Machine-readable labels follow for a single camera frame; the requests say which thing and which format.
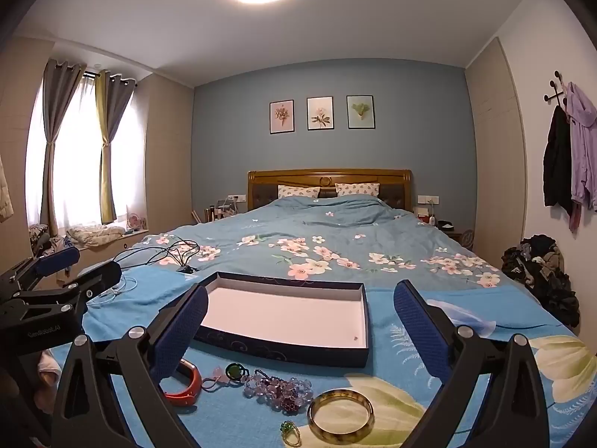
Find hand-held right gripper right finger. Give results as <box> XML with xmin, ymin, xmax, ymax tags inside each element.
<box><xmin>393</xmin><ymin>280</ymin><xmax>551</xmax><ymax>448</ymax></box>

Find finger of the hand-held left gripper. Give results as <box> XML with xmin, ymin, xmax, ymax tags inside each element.
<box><xmin>12</xmin><ymin>260</ymin><xmax>123</xmax><ymax>319</ymax></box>
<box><xmin>0</xmin><ymin>246</ymin><xmax>81</xmax><ymax>292</ymax></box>

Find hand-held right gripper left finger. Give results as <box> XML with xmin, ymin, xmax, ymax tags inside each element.
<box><xmin>50</xmin><ymin>284</ymin><xmax>209</xmax><ymax>448</ymax></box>

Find orange smart watch band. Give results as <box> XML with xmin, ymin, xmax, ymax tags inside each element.
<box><xmin>161</xmin><ymin>358</ymin><xmax>203</xmax><ymax>408</ymax></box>

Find lilac crystal bead bracelet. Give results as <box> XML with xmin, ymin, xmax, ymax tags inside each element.
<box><xmin>243</xmin><ymin>368</ymin><xmax>314</xmax><ymax>404</ymax></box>

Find amber bangle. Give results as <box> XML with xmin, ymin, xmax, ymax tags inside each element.
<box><xmin>307</xmin><ymin>388</ymin><xmax>375</xmax><ymax>444</ymax></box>

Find navy shallow cardboard box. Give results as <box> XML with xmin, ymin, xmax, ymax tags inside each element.
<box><xmin>159</xmin><ymin>271</ymin><xmax>371</xmax><ymax>368</ymax></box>

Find person's left hand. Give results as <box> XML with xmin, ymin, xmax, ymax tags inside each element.
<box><xmin>38</xmin><ymin>350</ymin><xmax>62</xmax><ymax>387</ymax></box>

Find white earphones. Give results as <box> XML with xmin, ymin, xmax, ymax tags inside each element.
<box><xmin>91</xmin><ymin>274</ymin><xmax>138</xmax><ymax>304</ymax></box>

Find patterned cushion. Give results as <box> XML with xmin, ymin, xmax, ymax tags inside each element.
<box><xmin>28</xmin><ymin>224</ymin><xmax>50</xmax><ymax>253</ymax></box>

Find cream bedding pile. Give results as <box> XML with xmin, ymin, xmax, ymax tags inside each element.
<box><xmin>66</xmin><ymin>224</ymin><xmax>126</xmax><ymax>246</ymax></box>

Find beige padded jacket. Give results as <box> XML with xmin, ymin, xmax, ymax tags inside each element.
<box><xmin>0</xmin><ymin>154</ymin><xmax>14</xmax><ymax>223</ymax></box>

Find grey and yellow curtain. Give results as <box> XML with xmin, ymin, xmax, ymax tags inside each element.
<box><xmin>94</xmin><ymin>70</ymin><xmax>137</xmax><ymax>225</ymax></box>

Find sheer white curtain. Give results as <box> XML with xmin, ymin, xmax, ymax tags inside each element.
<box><xmin>25</xmin><ymin>77</ymin><xmax>147</xmax><ymax>234</ymax></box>

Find bright blue flower blanket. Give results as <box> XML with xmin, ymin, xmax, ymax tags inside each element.
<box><xmin>47</xmin><ymin>261</ymin><xmax>593</xmax><ymax>448</ymax></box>

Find bedside clutter of bottles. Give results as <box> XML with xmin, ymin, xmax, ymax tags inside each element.
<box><xmin>193</xmin><ymin>200</ymin><xmax>238</xmax><ymax>222</ymax></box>

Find beige built-in wardrobe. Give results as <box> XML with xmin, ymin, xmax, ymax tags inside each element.
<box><xmin>464</xmin><ymin>37</ymin><xmax>530</xmax><ymax>285</ymax></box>
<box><xmin>140</xmin><ymin>75</ymin><xmax>194</xmax><ymax>239</ymax></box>

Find pile of dark clothes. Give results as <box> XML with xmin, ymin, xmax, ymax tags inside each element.
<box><xmin>501</xmin><ymin>234</ymin><xmax>581</xmax><ymax>327</ymax></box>

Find wooden bed with floral duvet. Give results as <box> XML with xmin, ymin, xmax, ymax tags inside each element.
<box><xmin>84</xmin><ymin>195</ymin><xmax>518</xmax><ymax>296</ymax></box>

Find dotted white pillow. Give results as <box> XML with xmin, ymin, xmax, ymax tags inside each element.
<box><xmin>335</xmin><ymin>183</ymin><xmax>380</xmax><ymax>198</ymax></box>
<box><xmin>278</xmin><ymin>185</ymin><xmax>321</xmax><ymax>199</ymax></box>

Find wooden headboard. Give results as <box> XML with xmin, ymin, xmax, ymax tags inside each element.
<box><xmin>247</xmin><ymin>169</ymin><xmax>413</xmax><ymax>211</ymax></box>

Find black curtain rod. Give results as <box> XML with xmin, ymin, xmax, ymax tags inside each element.
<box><xmin>84</xmin><ymin>71</ymin><xmax>138</xmax><ymax>87</ymax></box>

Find black jacket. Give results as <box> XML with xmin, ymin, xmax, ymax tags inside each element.
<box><xmin>543</xmin><ymin>105</ymin><xmax>573</xmax><ymax>218</ymax></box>

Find framed green leaf picture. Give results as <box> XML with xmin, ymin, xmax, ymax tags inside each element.
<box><xmin>346</xmin><ymin>95</ymin><xmax>376</xmax><ymax>130</ymax></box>

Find framed white flower picture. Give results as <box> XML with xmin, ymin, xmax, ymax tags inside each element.
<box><xmin>306</xmin><ymin>96</ymin><xmax>335</xmax><ymax>131</ymax></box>

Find framed pink bouquet picture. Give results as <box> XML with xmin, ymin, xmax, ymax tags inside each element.
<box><xmin>269</xmin><ymin>100</ymin><xmax>295</xmax><ymax>134</ymax></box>

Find purple jacket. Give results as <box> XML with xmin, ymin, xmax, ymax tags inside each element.
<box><xmin>562</xmin><ymin>81</ymin><xmax>597</xmax><ymax>211</ymax></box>

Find black cables with charger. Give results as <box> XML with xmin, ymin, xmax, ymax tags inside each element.
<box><xmin>113</xmin><ymin>239</ymin><xmax>202</xmax><ymax>275</ymax></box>

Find black wall coat rack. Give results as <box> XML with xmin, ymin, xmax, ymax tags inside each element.
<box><xmin>543</xmin><ymin>71</ymin><xmax>567</xmax><ymax>103</ymax></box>

